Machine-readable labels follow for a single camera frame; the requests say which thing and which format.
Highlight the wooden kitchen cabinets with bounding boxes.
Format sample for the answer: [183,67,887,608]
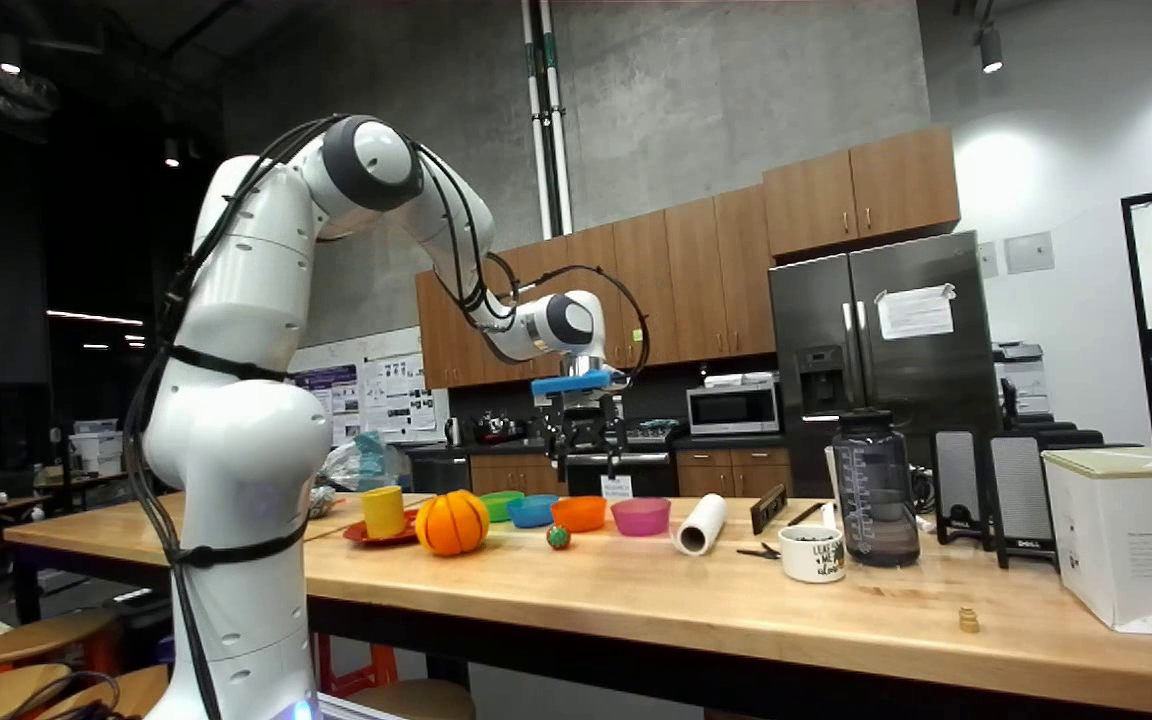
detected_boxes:
[411,124,963,393]

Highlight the white cup with beans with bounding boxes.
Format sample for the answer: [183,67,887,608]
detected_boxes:
[781,527,845,586]

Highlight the pink plastic bowl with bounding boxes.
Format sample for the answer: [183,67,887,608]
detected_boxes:
[613,498,671,537]

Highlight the silver microwave oven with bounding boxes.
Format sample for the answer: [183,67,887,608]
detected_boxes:
[685,383,781,436]

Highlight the blue plastic bowl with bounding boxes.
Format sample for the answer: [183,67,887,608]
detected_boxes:
[511,498,554,527]

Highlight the white paper towel roll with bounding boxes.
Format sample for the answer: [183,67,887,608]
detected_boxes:
[676,492,726,555]

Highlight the red plastic plate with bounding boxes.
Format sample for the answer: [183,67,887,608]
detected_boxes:
[345,512,414,548]

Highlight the yellow ribbed cup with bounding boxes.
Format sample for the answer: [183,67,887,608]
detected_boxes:
[359,485,405,537]

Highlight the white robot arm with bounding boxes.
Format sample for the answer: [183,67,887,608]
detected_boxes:
[124,112,622,720]

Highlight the stainless steel refrigerator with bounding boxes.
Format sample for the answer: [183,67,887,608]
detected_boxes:
[767,233,996,498]

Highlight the orange plastic bowl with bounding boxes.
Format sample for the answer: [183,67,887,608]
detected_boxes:
[550,498,608,534]

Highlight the orange plush basketball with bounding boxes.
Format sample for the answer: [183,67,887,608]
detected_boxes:
[414,487,488,555]

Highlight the round beige stool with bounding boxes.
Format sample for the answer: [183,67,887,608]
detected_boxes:
[0,611,124,673]

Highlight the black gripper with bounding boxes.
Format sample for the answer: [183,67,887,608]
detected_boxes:
[540,393,622,469]

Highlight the green plastic bowl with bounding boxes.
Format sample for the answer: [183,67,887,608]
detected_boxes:
[480,492,525,524]

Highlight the white cardboard box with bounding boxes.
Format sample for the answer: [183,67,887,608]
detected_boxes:
[1042,450,1152,638]

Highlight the black stand frame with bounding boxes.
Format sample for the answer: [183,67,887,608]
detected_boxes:
[933,424,1104,569]

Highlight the dark translucent water bottle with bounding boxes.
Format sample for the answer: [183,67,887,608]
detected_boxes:
[833,409,921,569]

